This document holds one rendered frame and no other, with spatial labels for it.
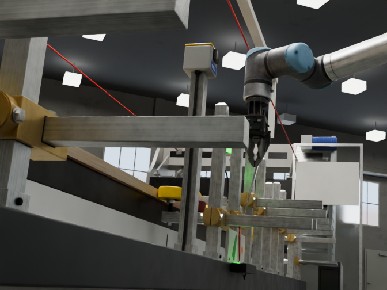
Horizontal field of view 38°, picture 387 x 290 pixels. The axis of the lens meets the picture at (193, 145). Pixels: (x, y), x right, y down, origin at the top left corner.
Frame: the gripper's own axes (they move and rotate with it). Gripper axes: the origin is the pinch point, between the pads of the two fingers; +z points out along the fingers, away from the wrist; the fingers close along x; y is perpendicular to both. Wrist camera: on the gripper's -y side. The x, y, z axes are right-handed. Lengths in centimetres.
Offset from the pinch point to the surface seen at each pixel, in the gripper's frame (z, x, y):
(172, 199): 14.2, -21.8, 13.1
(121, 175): 13, -27, 41
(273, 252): 20, -8, -107
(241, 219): 19.2, -0.6, 13.6
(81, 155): 13, -27, 64
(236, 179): 3.9, -7.0, -7.1
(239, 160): -2.5, -6.4, -7.1
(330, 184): -42, 12, -260
